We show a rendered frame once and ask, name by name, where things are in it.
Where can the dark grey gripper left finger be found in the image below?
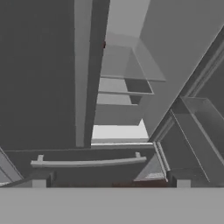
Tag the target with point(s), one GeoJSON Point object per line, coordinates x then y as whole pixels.
{"type": "Point", "coordinates": [51, 180]}

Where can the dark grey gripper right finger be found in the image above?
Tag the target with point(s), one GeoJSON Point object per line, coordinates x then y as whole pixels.
{"type": "Point", "coordinates": [172, 180]}

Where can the dark grey fridge drawer front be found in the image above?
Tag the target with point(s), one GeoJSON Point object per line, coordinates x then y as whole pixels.
{"type": "Point", "coordinates": [87, 175]}

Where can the clear fridge door bin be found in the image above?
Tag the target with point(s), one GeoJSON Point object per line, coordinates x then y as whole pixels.
{"type": "Point", "coordinates": [201, 137]}

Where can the grey fridge body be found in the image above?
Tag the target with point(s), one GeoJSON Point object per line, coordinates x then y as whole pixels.
{"type": "Point", "coordinates": [116, 134]}

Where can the grey fridge crisper drawer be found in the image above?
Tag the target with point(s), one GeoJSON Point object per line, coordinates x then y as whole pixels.
{"type": "Point", "coordinates": [116, 115]}

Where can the clear glass fridge shelf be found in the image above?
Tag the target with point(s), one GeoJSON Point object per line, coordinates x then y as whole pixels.
{"type": "Point", "coordinates": [137, 61]}
{"type": "Point", "coordinates": [116, 87]}

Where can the dark grey closed fridge door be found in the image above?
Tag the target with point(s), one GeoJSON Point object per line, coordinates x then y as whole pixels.
{"type": "Point", "coordinates": [38, 73]}

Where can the grey open fridge door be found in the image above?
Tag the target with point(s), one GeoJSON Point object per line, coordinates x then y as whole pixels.
{"type": "Point", "coordinates": [178, 43]}

